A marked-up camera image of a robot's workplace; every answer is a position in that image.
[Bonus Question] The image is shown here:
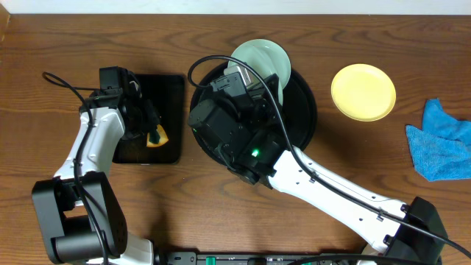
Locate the yellow plate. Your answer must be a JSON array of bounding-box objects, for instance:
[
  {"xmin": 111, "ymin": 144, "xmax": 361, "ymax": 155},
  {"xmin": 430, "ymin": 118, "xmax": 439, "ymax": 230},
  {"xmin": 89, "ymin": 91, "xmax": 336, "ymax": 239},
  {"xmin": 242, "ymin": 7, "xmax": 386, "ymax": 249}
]
[{"xmin": 330, "ymin": 63, "xmax": 396, "ymax": 121}]

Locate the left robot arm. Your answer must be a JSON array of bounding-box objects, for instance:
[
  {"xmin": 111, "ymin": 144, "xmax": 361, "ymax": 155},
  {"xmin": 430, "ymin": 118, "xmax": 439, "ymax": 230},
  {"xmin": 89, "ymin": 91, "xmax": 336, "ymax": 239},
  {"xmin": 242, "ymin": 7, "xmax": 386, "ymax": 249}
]
[{"xmin": 32, "ymin": 96, "xmax": 155, "ymax": 264}]

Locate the black round tray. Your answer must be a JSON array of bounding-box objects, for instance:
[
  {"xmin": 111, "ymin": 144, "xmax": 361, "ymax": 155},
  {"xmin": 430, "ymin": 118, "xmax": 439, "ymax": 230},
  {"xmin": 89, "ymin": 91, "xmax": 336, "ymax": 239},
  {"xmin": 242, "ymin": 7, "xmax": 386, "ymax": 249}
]
[{"xmin": 190, "ymin": 63, "xmax": 317, "ymax": 166}]

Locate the blue cloth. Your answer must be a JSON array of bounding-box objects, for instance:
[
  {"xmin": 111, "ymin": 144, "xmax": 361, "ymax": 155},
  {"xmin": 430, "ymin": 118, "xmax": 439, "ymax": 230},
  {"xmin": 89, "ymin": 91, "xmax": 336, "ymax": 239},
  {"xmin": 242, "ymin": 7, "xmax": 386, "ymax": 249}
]
[{"xmin": 406, "ymin": 99, "xmax": 470, "ymax": 182}]

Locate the light blue plate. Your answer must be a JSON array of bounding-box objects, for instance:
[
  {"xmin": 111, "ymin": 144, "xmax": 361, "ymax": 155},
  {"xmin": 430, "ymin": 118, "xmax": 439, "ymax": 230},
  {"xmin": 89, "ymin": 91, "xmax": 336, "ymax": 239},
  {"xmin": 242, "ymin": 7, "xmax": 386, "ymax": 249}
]
[
  {"xmin": 231, "ymin": 39, "xmax": 291, "ymax": 91},
  {"xmin": 274, "ymin": 74, "xmax": 283, "ymax": 106}
]

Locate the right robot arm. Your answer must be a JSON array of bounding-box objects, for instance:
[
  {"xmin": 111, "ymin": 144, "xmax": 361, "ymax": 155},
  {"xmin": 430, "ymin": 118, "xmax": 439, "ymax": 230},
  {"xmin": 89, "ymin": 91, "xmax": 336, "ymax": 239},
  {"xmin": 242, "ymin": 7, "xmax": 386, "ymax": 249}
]
[{"xmin": 188, "ymin": 70, "xmax": 447, "ymax": 264}]

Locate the black rectangular tray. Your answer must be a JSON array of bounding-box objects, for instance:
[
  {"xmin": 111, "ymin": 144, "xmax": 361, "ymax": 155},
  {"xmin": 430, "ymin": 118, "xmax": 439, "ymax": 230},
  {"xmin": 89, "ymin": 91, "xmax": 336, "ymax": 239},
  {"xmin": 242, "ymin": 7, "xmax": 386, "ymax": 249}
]
[{"xmin": 113, "ymin": 74, "xmax": 185, "ymax": 164}]

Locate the green yellow sponge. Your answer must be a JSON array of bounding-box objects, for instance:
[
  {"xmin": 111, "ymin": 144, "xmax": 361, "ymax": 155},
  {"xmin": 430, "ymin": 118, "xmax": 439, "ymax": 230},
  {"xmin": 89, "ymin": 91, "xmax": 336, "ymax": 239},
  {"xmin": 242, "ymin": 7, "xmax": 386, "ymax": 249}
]
[{"xmin": 146, "ymin": 124, "xmax": 169, "ymax": 148}]

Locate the light blue plate top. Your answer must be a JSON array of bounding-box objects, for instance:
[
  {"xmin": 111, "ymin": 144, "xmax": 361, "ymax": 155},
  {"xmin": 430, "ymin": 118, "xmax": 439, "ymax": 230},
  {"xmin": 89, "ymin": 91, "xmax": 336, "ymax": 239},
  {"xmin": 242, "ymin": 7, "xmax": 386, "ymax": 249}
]
[{"xmin": 231, "ymin": 39, "xmax": 291, "ymax": 91}]

